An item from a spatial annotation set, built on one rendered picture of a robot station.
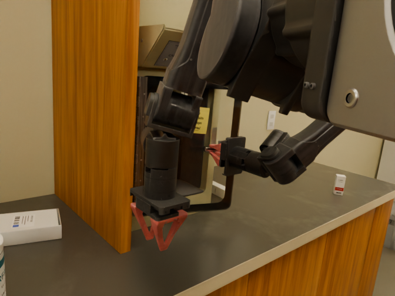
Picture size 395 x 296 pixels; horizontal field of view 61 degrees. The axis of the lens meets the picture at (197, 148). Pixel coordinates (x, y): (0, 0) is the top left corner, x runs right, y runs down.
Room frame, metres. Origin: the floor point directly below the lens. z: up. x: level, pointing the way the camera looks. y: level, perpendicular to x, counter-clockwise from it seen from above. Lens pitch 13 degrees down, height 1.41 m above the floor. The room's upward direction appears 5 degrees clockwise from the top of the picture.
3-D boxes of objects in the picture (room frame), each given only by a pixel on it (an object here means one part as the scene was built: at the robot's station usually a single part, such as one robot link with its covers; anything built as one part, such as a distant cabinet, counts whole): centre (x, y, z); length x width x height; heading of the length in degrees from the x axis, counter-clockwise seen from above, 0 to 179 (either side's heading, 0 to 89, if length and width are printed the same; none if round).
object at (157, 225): (0.55, 0.05, 1.14); 0.07 x 0.07 x 0.09; 42
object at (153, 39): (0.95, 0.02, 1.46); 0.32 x 0.12 x 0.10; 132
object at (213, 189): (0.94, 0.02, 1.19); 0.30 x 0.01 x 0.40; 112
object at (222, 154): (0.89, -0.07, 1.20); 0.09 x 0.07 x 0.07; 42
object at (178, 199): (0.56, 0.06, 1.21); 0.10 x 0.07 x 0.07; 42
